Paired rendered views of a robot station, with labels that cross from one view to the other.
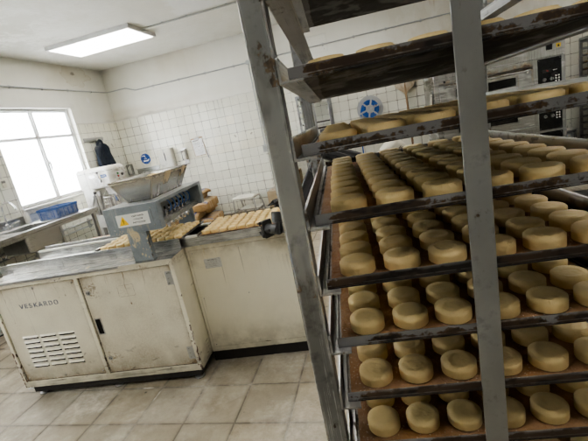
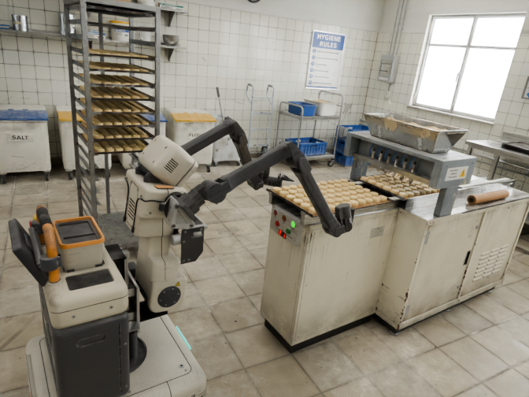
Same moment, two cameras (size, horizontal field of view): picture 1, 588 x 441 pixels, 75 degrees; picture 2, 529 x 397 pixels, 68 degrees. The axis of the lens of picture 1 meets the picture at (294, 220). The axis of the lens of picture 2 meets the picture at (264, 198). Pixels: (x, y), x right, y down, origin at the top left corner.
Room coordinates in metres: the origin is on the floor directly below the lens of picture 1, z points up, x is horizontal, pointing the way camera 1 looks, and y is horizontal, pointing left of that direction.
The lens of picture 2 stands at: (3.66, -1.44, 1.63)
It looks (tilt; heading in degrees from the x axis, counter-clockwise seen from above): 21 degrees down; 136
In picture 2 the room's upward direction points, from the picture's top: 6 degrees clockwise
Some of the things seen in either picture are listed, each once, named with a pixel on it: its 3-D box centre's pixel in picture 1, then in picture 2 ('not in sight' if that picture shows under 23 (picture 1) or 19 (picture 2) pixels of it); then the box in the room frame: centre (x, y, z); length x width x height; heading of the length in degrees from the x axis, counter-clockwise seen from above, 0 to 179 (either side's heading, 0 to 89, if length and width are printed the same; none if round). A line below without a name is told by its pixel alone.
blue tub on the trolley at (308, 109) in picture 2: not in sight; (301, 109); (-0.34, 2.98, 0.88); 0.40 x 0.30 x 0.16; 170
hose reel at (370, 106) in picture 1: (373, 131); not in sight; (6.17, -1.51, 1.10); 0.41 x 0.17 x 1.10; 76
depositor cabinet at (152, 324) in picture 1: (125, 306); (424, 240); (2.57, 1.32, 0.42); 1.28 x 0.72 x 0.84; 81
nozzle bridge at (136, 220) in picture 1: (164, 218); (401, 169); (2.50, 0.85, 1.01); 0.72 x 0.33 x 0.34; 171
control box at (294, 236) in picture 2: not in sight; (286, 224); (2.36, -0.01, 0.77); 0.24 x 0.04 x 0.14; 171
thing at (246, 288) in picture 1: (255, 285); (327, 264); (2.42, 0.35, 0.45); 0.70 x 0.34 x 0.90; 81
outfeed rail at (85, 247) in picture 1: (163, 234); (426, 195); (2.66, 0.93, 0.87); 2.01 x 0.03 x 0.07; 81
